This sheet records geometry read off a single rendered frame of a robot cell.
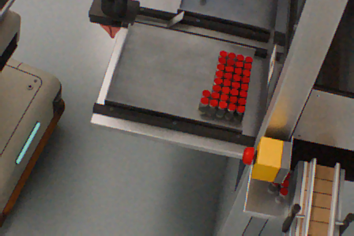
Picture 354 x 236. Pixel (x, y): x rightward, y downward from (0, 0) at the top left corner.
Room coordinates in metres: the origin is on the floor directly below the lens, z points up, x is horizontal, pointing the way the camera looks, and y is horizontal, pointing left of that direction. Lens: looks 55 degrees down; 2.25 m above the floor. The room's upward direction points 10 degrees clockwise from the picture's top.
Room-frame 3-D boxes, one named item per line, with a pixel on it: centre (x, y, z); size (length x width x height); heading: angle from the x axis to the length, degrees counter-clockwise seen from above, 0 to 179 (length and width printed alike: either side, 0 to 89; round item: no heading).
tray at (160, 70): (1.03, -0.01, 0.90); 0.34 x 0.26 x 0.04; 87
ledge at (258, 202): (0.76, -0.27, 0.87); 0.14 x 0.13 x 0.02; 88
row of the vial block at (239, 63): (1.03, -0.14, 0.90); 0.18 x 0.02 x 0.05; 177
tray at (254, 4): (1.37, -0.14, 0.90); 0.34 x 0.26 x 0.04; 88
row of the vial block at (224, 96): (1.03, -0.12, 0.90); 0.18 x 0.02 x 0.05; 177
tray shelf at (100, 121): (1.20, -0.06, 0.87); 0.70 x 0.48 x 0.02; 178
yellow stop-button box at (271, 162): (0.77, -0.23, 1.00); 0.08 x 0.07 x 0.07; 88
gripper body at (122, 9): (0.97, 0.16, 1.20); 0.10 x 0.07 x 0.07; 87
